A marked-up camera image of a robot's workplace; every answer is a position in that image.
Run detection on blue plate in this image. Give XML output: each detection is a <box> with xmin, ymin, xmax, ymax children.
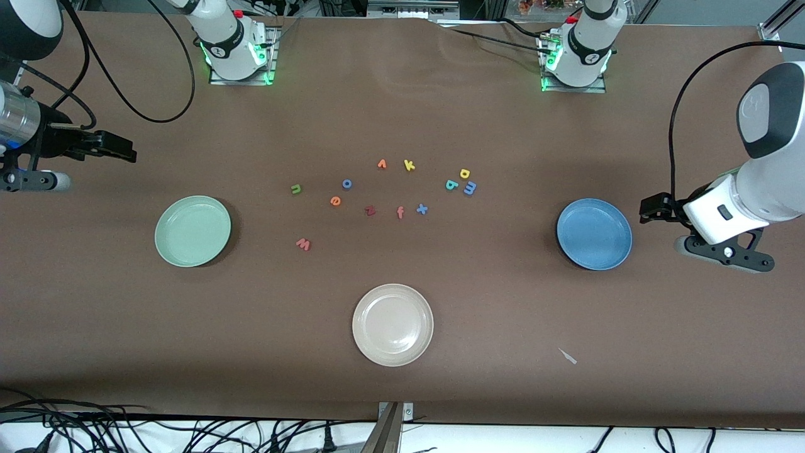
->
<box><xmin>557</xmin><ymin>198</ymin><xmax>633</xmax><ymax>271</ymax></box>

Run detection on green plate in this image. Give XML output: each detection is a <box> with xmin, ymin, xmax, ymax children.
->
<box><xmin>155</xmin><ymin>196</ymin><xmax>232</xmax><ymax>268</ymax></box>

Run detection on aluminium corner profile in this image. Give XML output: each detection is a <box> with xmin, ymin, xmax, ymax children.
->
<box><xmin>758</xmin><ymin>0</ymin><xmax>805</xmax><ymax>43</ymax></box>

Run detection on brown table cover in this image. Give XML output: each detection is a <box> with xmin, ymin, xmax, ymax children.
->
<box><xmin>0</xmin><ymin>9</ymin><xmax>805</xmax><ymax>428</ymax></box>

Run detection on beige plate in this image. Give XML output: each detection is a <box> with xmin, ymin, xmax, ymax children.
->
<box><xmin>352</xmin><ymin>284</ymin><xmax>435</xmax><ymax>367</ymax></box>

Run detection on grey device behind table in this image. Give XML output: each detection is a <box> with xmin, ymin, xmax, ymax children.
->
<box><xmin>367</xmin><ymin>0</ymin><xmax>460</xmax><ymax>20</ymax></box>

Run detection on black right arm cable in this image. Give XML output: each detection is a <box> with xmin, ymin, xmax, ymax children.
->
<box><xmin>19</xmin><ymin>0</ymin><xmax>197</xmax><ymax>130</ymax></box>

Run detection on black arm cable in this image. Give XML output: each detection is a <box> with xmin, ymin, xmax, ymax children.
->
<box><xmin>19</xmin><ymin>0</ymin><xmax>197</xmax><ymax>130</ymax></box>
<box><xmin>668</xmin><ymin>41</ymin><xmax>805</xmax><ymax>208</ymax></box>

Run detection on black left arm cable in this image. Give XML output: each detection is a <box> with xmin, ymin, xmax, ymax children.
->
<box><xmin>668</xmin><ymin>41</ymin><xmax>805</xmax><ymax>208</ymax></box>

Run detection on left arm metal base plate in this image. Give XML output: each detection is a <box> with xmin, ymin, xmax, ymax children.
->
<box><xmin>538</xmin><ymin>33</ymin><xmax>608</xmax><ymax>94</ymax></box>

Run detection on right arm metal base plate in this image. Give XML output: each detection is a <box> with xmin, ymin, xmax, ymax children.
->
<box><xmin>208</xmin><ymin>25</ymin><xmax>278</xmax><ymax>86</ymax></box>

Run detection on black cable on table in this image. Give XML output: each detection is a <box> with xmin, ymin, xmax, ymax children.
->
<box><xmin>434</xmin><ymin>19</ymin><xmax>557</xmax><ymax>57</ymax></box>

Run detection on grey metal beam with bracket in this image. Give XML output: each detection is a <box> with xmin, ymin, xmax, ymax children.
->
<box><xmin>362</xmin><ymin>401</ymin><xmax>414</xmax><ymax>453</ymax></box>

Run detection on tangled black cables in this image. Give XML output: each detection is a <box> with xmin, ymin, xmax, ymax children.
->
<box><xmin>0</xmin><ymin>387</ymin><xmax>378</xmax><ymax>453</ymax></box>

